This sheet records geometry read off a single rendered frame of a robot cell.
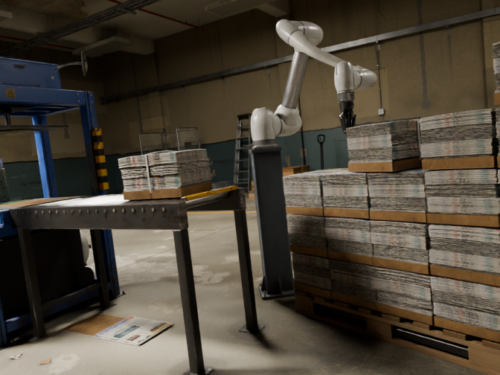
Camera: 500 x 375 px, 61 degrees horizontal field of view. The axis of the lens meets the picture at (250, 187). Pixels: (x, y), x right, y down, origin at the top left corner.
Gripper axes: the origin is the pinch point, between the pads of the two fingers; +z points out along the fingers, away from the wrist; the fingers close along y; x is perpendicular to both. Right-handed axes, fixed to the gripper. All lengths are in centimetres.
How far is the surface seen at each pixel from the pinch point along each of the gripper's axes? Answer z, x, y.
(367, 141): 2.0, -24.4, -17.9
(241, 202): 28, 36, -51
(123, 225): 30, 53, -111
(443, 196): 28, -59, -18
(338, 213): 37.3, -3.1, -18.6
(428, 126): -2, -55, -18
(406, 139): 2.8, -39.8, -10.3
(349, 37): -208, 399, 546
